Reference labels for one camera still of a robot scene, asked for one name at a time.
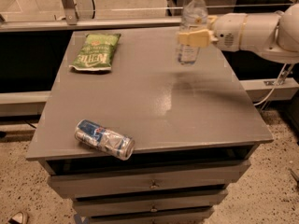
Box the white cable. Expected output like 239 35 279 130
253 63 289 107

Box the clear plastic water bottle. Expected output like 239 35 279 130
178 0 208 65

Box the green chip bag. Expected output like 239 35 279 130
69 34 121 72

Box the grey drawer cabinet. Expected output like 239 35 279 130
27 27 272 224

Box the crushed redbull can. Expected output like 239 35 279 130
75 119 135 161

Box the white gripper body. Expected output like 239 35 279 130
213 13 243 52

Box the metal railing frame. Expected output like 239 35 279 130
0 0 299 33

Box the shoe on floor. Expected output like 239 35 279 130
8 211 28 224

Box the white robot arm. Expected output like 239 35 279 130
178 4 299 64

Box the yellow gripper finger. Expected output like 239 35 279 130
178 29 216 48
207 15 218 29

